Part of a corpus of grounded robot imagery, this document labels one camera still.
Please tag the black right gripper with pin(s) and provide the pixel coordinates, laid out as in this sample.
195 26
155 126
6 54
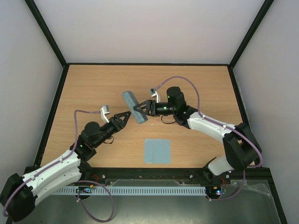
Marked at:
151 108

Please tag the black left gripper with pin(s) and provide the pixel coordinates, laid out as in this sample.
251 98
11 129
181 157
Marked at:
117 123

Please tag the light blue cleaning cloth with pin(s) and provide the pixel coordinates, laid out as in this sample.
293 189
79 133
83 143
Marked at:
157 151

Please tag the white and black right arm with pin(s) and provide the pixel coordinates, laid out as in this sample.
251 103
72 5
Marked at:
240 146

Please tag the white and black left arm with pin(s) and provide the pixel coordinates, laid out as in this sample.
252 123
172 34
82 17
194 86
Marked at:
22 193

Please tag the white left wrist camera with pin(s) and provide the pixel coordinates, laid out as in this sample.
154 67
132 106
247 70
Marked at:
104 111

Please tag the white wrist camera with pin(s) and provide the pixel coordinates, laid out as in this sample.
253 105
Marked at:
155 94
104 111

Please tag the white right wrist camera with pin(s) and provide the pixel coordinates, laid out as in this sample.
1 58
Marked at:
155 94

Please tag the light blue slotted cable duct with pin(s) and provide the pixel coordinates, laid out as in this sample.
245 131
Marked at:
132 191

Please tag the black left corner frame post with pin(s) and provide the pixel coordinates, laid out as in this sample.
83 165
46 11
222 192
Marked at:
46 31

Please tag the black corner frame post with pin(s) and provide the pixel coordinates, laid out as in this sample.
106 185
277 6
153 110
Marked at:
251 31
46 31

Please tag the black front mounting rail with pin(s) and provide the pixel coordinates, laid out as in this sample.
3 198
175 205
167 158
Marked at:
108 175

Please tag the black right corner frame post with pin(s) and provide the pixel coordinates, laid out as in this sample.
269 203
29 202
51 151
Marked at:
251 31

